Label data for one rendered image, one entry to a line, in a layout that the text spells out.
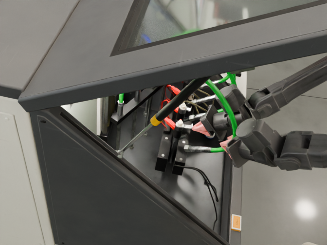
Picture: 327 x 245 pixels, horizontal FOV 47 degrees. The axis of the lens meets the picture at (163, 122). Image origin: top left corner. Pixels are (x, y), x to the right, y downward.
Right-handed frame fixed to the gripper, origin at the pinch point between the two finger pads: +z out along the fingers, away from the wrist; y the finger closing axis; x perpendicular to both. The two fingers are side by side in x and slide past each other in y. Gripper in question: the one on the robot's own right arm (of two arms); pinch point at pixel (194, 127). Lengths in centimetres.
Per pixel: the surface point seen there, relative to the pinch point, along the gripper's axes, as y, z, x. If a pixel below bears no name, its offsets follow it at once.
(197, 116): -0.8, 2.6, -7.2
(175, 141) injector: -2.0, 8.8, 2.3
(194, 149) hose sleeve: -0.3, -4.6, 10.7
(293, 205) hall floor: -125, 36, -70
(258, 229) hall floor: -113, 47, -42
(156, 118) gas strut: 27.6, -24.5, 33.6
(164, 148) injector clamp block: -3.8, 14.7, 3.2
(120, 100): 21.2, 12.4, 6.9
